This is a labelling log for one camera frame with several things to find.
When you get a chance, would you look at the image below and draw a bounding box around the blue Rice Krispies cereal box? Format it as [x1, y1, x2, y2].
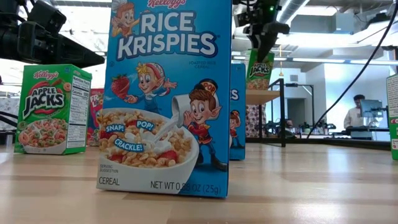
[95, 0, 233, 199]
[229, 63, 247, 162]

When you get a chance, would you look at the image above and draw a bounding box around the dotted patterned panel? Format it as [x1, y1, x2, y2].
[245, 105, 267, 139]

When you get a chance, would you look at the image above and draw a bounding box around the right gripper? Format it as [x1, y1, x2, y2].
[233, 11, 292, 63]

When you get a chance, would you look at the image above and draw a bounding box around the black desk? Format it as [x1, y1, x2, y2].
[329, 105, 393, 141]

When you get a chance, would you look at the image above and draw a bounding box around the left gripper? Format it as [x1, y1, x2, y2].
[17, 21, 106, 69]

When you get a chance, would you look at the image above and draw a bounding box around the computer monitor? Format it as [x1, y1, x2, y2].
[359, 99, 384, 119]

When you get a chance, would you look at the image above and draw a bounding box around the white draped table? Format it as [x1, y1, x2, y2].
[0, 97, 20, 131]

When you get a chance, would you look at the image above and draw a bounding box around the person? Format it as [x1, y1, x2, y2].
[284, 118, 297, 133]
[343, 94, 374, 129]

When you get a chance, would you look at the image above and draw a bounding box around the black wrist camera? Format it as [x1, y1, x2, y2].
[27, 0, 67, 35]
[247, 0, 282, 21]

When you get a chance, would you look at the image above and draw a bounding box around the long ceiling light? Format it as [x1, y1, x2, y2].
[292, 57, 398, 66]

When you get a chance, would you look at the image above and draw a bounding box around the black cable loop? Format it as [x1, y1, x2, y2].
[0, 111, 19, 129]

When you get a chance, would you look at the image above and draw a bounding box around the red Froot Loops cereal box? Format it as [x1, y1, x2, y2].
[86, 88, 106, 147]

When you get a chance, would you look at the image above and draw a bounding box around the silver ventilation duct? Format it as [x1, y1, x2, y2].
[278, 0, 312, 24]

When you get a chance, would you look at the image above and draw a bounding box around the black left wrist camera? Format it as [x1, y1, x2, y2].
[27, 0, 67, 35]

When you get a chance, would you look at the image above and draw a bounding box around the wooden shelf with black legs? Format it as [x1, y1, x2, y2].
[245, 78, 287, 149]

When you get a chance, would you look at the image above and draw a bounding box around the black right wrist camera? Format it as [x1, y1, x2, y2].
[247, 0, 282, 21]

